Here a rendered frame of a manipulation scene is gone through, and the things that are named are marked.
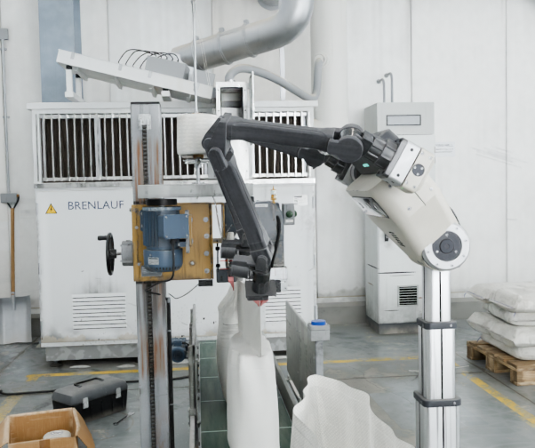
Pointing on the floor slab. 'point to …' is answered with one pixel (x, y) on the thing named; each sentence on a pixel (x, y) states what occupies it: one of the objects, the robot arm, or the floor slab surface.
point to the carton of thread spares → (24, 433)
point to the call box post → (318, 357)
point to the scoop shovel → (12, 306)
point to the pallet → (507, 363)
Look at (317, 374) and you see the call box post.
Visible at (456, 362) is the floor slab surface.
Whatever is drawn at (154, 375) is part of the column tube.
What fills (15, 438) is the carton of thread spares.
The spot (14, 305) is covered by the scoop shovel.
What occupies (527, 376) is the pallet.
